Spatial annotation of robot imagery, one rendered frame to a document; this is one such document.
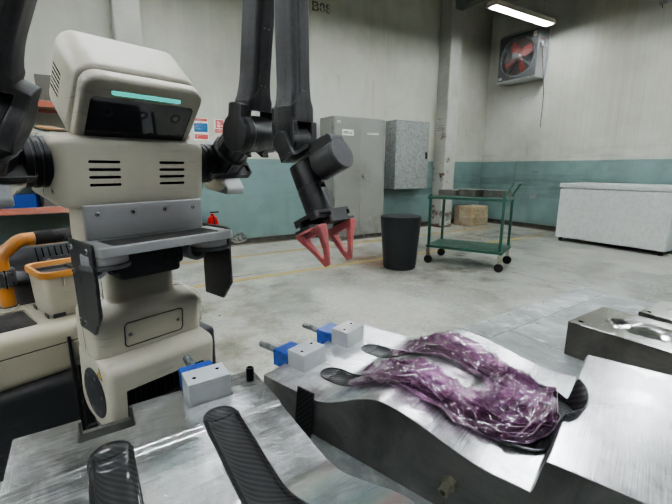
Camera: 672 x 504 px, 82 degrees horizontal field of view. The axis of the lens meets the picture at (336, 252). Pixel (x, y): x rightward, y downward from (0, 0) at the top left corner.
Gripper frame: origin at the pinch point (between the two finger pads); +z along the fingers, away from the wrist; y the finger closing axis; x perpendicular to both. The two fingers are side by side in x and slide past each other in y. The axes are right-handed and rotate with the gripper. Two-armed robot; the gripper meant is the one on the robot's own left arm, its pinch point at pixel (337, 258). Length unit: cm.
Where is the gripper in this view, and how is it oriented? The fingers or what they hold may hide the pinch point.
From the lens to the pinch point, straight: 74.3
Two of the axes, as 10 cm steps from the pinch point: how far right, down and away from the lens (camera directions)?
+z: 3.4, 9.4, -0.7
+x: -7.1, 3.1, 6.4
